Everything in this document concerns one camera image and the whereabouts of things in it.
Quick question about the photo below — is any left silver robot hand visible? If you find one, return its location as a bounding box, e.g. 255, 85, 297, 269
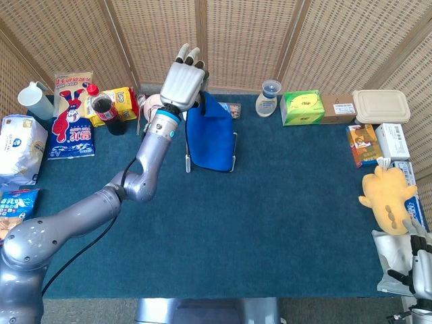
159, 43, 210, 111

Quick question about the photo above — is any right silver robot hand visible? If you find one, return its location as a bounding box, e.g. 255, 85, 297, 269
387, 218, 432, 300

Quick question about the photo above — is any grey and blue cloth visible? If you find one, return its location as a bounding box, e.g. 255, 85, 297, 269
186, 90, 236, 173

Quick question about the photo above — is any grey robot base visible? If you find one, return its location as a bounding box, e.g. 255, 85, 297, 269
134, 297, 281, 324

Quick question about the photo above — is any white plastic pouch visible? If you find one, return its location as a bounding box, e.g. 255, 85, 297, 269
371, 229, 421, 298

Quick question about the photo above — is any cream upturned bowl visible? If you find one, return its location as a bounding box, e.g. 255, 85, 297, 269
142, 93, 163, 123

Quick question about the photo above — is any metal spoon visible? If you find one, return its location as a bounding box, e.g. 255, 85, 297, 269
136, 93, 147, 136

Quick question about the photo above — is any blue white toothpaste box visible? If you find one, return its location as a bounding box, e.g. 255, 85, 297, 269
403, 194, 428, 232

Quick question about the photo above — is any clear candy box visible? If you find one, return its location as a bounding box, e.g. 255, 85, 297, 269
218, 101, 242, 121

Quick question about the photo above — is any yellow biscuit bag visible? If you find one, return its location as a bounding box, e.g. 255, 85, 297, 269
84, 86, 140, 128

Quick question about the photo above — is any woven bamboo folding screen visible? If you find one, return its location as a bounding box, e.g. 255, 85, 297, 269
0, 0, 432, 183

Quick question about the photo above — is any yellow plush toy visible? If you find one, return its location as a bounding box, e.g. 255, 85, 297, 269
358, 157, 419, 236

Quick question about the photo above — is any cola bottle red label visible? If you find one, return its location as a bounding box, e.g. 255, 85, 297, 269
86, 83, 128, 136

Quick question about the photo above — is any cream detergent bottle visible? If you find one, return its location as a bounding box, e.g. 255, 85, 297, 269
254, 79, 282, 118

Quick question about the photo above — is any white and blue box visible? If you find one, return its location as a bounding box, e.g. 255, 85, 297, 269
387, 161, 418, 188

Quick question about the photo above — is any green tissue pack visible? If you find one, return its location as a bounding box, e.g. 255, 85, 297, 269
279, 90, 325, 127

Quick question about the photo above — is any red white blue snack bag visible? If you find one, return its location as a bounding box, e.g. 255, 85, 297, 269
47, 71, 96, 161

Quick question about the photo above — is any white labelled box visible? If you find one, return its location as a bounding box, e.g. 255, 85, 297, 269
374, 123, 411, 162

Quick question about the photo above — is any orange and blue box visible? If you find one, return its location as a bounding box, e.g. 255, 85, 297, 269
345, 124, 385, 169

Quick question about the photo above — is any white plastic pitcher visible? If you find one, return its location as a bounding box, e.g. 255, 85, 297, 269
17, 81, 55, 121

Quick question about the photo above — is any blue table cloth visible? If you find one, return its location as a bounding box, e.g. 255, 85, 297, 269
0, 93, 421, 300

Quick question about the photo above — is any brown cardboard box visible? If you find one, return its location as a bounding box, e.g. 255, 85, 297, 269
319, 94, 358, 125

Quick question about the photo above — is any beige lidded food container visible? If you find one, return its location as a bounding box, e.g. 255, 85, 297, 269
352, 89, 412, 125

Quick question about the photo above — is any white blue-printed bag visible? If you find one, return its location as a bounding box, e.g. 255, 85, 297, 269
0, 114, 49, 190

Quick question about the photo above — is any blue chips bag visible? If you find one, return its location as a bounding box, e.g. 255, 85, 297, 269
0, 188, 41, 242

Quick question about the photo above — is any metal wire towel rack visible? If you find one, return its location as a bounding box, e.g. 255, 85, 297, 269
184, 111, 238, 173

